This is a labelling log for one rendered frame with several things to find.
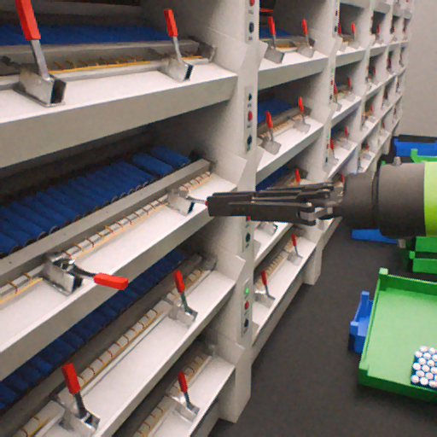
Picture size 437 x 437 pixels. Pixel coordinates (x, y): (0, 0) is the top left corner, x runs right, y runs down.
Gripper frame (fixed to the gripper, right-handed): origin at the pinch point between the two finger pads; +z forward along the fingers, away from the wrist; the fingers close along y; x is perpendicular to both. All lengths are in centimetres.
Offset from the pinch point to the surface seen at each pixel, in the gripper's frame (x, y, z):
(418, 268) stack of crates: -58, 112, -17
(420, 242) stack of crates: -48, 111, -17
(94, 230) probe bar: 2.3, -17.7, 10.9
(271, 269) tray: -37, 60, 18
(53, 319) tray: -2.6, -30.9, 7.2
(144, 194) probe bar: 3.4, -5.5, 11.0
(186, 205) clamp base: 0.2, -1.0, 7.1
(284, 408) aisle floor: -56, 27, 7
